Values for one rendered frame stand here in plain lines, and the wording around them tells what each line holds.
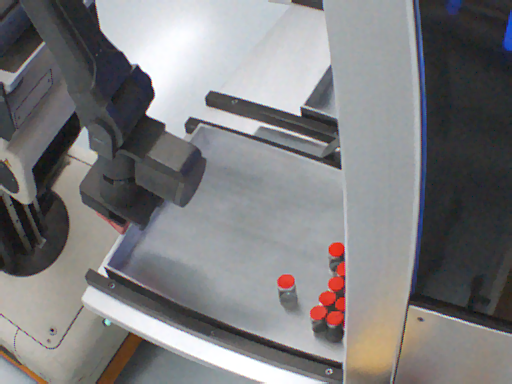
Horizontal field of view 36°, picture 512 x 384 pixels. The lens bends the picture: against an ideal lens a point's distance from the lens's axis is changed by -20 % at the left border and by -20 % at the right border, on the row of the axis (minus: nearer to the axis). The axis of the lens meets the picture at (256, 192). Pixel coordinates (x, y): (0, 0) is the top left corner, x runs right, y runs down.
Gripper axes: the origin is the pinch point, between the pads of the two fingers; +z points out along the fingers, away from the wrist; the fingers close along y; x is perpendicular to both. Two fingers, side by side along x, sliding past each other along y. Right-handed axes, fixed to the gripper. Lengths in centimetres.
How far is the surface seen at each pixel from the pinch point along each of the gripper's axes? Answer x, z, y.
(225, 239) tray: 7.2, 3.2, 11.1
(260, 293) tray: 1.6, 1.6, 18.7
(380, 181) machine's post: -13, -49, 30
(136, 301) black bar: -7.4, 2.6, 5.9
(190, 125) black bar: 20.8, 4.1, -1.7
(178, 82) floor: 102, 106, -49
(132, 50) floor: 111, 111, -72
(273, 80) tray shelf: 34.6, 4.8, 4.0
